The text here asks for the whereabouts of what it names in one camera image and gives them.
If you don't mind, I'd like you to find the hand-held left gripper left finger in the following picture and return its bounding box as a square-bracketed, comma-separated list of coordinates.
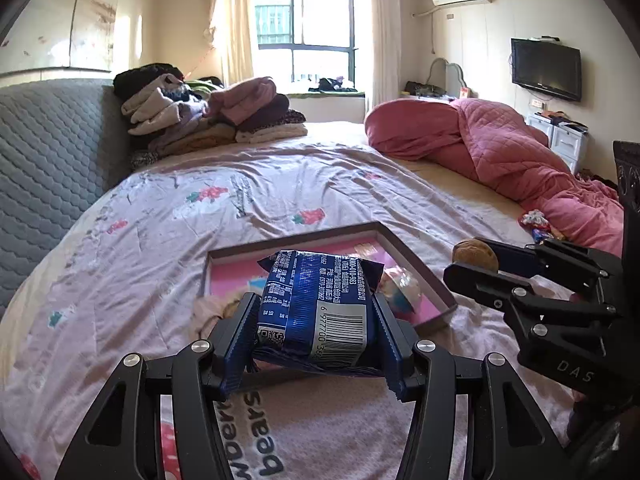
[55, 292, 261, 480]

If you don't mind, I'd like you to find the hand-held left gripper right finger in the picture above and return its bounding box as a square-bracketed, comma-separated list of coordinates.
[372, 292, 563, 480]

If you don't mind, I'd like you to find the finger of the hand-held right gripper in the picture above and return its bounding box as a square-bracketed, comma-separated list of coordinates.
[486, 238, 625, 295]
[442, 261, 619, 362]

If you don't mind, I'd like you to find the walnut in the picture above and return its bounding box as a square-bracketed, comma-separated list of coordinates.
[452, 239, 499, 273]

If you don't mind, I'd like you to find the cream mesh drawstring pouch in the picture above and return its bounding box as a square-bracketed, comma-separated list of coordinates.
[192, 295, 241, 341]

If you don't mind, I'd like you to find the blue snack packet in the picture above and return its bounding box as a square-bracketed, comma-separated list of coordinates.
[250, 250, 386, 378]

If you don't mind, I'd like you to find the pile of wrapped candies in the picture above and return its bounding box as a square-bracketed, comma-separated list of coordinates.
[517, 209, 561, 243]

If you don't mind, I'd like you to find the plastic-wrapped toy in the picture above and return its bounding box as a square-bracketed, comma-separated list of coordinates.
[377, 266, 426, 317]

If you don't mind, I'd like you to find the beige bed sheet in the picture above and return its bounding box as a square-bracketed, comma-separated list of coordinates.
[305, 122, 531, 221]

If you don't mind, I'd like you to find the white drawer cabinet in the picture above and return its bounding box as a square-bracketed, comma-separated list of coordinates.
[527, 110, 590, 163]

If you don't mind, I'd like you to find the pink quilt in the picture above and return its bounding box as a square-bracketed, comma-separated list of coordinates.
[364, 97, 626, 256]

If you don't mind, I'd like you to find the strawberry print bedsheet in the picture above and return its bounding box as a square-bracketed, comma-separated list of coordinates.
[0, 137, 581, 480]

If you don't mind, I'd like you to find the black television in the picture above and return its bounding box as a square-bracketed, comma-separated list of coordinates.
[510, 37, 583, 102]

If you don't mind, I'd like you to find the dark bag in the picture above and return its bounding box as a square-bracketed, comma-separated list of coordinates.
[402, 80, 446, 98]

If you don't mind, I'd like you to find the pile of folded clothes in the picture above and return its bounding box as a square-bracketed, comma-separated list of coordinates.
[112, 62, 308, 161]

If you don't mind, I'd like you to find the green window seat cushion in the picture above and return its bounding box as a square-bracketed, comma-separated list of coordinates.
[287, 87, 366, 98]

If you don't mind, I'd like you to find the dark bundle of clothes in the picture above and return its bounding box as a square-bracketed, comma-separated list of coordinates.
[307, 76, 357, 93]

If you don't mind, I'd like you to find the grey quilted headboard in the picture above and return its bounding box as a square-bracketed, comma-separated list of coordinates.
[0, 77, 133, 311]

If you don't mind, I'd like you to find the cream curtain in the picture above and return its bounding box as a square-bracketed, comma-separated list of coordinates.
[210, 0, 256, 88]
[367, 0, 401, 111]

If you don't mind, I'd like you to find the window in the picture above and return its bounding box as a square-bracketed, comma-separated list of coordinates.
[251, 0, 358, 86]

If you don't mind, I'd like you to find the floral wall panel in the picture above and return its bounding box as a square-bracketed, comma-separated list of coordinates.
[0, 0, 121, 78]

